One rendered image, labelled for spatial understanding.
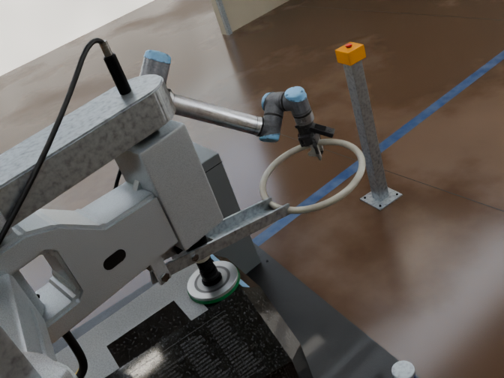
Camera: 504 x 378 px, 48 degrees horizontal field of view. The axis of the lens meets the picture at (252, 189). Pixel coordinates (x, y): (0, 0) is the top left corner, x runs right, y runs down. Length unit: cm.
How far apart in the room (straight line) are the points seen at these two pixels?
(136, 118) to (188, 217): 41
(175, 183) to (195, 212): 15
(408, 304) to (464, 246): 52
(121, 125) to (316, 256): 203
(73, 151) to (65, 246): 29
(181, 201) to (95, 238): 32
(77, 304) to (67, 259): 16
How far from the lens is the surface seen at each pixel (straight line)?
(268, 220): 231
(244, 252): 347
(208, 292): 224
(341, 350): 297
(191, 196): 195
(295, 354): 229
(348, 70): 335
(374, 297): 319
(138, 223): 187
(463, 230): 351
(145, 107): 179
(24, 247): 173
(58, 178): 170
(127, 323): 235
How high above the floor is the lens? 230
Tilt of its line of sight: 32 degrees down
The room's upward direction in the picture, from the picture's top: 20 degrees counter-clockwise
